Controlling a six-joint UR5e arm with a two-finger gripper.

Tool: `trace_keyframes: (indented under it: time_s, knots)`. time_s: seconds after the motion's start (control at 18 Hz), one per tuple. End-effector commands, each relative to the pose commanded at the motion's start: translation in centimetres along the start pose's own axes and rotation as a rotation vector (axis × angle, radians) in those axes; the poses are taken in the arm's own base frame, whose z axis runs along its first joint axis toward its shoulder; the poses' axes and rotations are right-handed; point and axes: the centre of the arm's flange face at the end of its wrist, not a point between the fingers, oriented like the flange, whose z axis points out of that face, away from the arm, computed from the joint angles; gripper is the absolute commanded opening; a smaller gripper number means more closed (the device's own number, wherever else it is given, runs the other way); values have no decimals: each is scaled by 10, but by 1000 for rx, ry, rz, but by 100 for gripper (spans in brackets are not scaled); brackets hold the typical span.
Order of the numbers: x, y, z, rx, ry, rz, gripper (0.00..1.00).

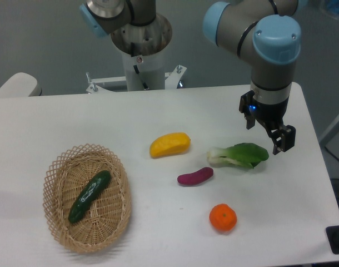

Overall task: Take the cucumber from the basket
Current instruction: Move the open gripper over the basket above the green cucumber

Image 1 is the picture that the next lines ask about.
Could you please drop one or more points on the oval wicker basket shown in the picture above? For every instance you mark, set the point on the oval wicker basket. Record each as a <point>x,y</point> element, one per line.
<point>108,216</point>

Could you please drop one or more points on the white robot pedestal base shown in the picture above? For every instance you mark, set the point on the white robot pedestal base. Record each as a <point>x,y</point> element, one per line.
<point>141,73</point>

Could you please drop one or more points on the white furniture frame right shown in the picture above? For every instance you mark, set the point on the white furniture frame right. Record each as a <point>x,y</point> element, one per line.
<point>330,132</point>

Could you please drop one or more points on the green bok choy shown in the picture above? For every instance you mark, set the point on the green bok choy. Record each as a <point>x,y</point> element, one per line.
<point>246,155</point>

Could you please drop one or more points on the purple sweet potato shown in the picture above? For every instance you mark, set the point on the purple sweet potato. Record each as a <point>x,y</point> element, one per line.
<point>195,178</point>

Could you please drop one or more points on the green cucumber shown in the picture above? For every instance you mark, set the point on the green cucumber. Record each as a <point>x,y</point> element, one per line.
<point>88,195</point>

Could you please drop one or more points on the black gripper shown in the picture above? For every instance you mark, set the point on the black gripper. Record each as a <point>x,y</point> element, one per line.
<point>270,116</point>

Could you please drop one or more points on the white chair armrest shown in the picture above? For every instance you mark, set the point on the white chair armrest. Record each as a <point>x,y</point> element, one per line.
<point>20,85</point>

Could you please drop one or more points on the orange tangerine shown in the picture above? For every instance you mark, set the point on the orange tangerine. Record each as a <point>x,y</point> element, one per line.
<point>223,218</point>

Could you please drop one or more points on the yellow mango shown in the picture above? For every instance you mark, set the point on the yellow mango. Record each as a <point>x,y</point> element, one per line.
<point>170,144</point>

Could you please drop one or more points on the black device at table edge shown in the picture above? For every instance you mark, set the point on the black device at table edge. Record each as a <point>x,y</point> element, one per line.
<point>333,238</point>

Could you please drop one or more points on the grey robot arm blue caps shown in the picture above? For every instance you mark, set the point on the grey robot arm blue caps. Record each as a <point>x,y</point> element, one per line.
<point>261,33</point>

